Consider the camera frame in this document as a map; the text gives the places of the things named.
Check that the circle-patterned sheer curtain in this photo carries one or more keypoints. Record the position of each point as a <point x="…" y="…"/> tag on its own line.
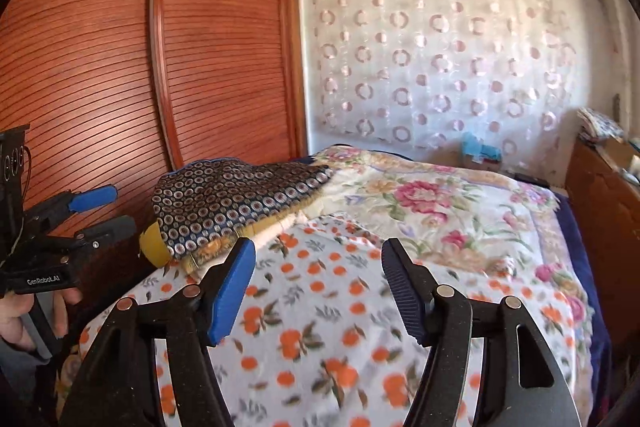
<point x="418" y="77"/>

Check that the yellow patterned pillow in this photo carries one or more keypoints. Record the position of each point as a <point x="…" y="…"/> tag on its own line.
<point x="215" y="251"/>

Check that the person's left hand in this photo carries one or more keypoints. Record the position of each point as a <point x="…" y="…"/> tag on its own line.
<point x="13" y="307"/>

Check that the blue box by curtain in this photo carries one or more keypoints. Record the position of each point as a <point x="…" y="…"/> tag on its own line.
<point x="475" y="154"/>

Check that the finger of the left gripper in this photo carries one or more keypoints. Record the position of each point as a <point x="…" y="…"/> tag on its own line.
<point x="109" y="232"/>
<point x="92" y="199"/>

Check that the navy circle-patterned garment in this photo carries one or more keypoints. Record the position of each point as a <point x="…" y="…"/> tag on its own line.
<point x="213" y="197"/>

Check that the floral blanket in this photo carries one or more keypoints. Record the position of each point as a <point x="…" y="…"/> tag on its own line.
<point x="486" y="234"/>

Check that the clutter on sideboard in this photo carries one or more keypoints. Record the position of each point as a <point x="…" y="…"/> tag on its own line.
<point x="610" y="141"/>

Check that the wooden louvered wardrobe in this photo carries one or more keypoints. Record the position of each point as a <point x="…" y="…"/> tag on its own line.
<point x="122" y="91"/>

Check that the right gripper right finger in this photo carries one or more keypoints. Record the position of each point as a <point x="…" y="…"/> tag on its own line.
<point x="520" y="385"/>

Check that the orange-print white sheet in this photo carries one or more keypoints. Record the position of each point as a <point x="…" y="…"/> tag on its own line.
<point x="319" y="341"/>

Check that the navy blue bed cover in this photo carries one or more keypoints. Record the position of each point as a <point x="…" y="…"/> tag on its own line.
<point x="601" y="345"/>

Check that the wooden sideboard cabinet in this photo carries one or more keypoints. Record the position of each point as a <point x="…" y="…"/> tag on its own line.
<point x="606" y="208"/>

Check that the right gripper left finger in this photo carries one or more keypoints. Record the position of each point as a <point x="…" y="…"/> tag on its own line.
<point x="117" y="382"/>

